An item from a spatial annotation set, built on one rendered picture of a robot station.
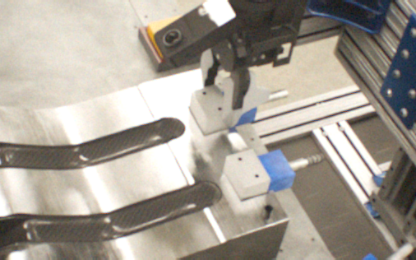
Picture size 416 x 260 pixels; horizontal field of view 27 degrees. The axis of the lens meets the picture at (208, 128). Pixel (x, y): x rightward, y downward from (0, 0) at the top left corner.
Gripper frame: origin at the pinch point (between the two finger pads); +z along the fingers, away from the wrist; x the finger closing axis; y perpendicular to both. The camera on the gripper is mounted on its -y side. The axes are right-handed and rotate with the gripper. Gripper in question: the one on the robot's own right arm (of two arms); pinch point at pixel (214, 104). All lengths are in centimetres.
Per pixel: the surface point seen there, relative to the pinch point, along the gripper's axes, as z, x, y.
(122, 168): 3.0, -3.4, -13.8
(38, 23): 11.4, 32.2, -13.1
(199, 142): 2.4, -3.3, -3.4
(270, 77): 91, 73, 64
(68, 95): 11.4, 17.1, -13.6
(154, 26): 7.7, 22.8, 1.7
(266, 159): 1.0, -9.5, 2.8
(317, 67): 91, 72, 79
